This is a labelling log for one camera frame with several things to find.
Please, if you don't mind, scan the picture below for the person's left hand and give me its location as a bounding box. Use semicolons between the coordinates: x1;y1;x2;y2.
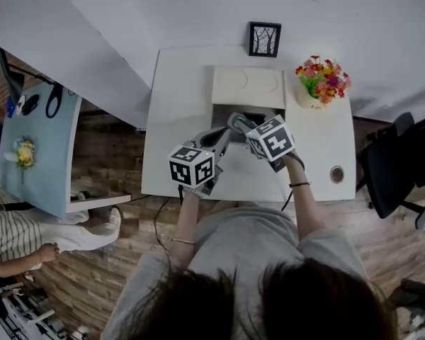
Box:
181;185;203;200

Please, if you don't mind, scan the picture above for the white shelf board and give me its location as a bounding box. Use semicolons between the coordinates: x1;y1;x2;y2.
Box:
67;193;132;214

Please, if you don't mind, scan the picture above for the light blue table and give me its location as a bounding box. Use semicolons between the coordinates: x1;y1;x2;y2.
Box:
0;82;83;220

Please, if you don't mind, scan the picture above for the black office chair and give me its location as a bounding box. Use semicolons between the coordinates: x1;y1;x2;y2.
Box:
356;104;425;230

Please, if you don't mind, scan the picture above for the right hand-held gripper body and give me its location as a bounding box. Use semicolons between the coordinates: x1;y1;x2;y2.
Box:
245;115;296;174

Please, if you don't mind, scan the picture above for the black picture frame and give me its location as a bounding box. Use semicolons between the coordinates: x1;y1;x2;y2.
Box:
248;21;283;59

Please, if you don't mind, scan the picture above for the person's right forearm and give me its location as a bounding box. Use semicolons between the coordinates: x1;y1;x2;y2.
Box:
282;156;322;242

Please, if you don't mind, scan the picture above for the white box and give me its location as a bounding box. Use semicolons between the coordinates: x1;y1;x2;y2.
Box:
210;65;288;145

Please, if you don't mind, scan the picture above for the person's left forearm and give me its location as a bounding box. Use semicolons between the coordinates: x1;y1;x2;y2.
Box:
169;193;203;272

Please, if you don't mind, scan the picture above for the yellow flower bouquet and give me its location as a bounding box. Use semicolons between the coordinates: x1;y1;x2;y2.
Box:
5;135;37;186

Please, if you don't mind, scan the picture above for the black computer mouse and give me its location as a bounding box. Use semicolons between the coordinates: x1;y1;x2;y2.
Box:
21;93;40;117

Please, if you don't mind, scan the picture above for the round desk cable grommet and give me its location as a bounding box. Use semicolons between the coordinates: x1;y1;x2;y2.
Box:
329;164;345;184

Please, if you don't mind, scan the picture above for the potted colourful flower bouquet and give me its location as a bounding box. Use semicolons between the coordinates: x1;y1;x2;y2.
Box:
295;55;352;111

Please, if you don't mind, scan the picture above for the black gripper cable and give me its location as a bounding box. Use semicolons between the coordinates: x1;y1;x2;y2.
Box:
154;184;185;253
280;188;294;212

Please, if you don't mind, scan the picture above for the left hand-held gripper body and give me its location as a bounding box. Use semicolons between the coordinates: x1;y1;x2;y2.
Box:
168;140;228;197

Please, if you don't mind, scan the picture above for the person's grey shirt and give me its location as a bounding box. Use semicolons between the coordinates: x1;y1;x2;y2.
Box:
102;203;375;340

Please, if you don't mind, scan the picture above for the black looped strap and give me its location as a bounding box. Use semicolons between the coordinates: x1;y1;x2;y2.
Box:
45;82;64;119

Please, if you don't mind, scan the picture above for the white equipment rack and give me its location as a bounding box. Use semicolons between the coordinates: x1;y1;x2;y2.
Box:
0;278;57;340

